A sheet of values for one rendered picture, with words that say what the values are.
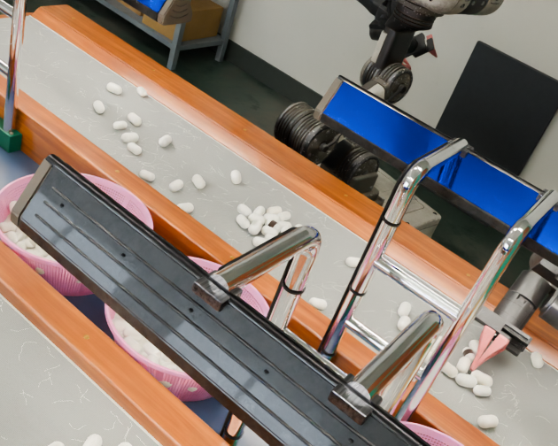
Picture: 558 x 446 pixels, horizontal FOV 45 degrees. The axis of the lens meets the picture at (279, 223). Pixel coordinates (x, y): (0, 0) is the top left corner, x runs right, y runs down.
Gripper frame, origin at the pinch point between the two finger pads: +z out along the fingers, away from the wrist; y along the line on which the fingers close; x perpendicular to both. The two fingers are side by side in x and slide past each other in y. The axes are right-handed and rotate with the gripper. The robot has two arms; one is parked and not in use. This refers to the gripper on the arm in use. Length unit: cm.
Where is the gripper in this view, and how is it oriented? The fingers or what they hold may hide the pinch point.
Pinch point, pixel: (474, 366)
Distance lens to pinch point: 124.3
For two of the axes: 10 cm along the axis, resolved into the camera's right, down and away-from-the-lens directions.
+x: 1.6, 3.9, 9.1
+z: -6.3, 7.5, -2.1
